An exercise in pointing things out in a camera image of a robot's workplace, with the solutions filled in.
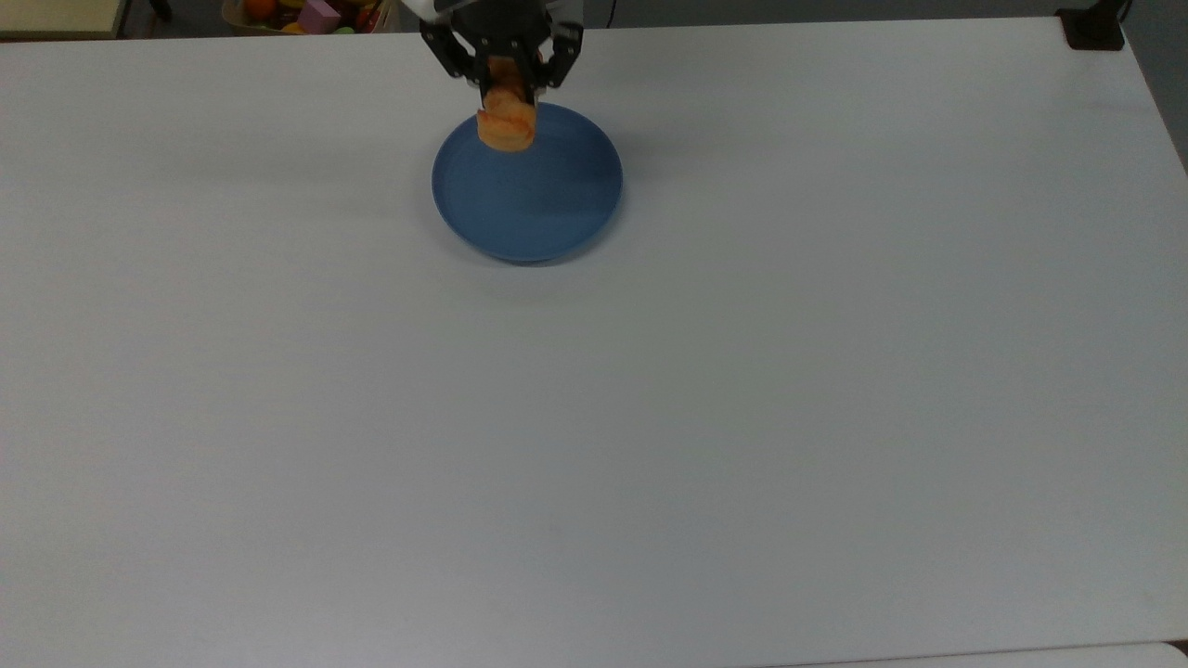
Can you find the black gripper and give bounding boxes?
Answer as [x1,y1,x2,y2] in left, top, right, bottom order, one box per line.
[401,0,585,105]

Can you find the orange braided bread loaf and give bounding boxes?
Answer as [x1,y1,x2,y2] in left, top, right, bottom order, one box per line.
[476,56,538,154]

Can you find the round blue plate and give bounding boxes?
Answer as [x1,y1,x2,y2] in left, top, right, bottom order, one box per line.
[432,101,624,263]

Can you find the purple toy block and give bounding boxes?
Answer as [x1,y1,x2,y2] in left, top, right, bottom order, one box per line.
[297,0,343,35]

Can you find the basket of toys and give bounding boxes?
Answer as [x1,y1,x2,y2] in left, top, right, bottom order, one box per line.
[221,0,402,36]

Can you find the pale yellow board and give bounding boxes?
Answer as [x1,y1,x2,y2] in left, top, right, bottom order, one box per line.
[0,0,130,41]

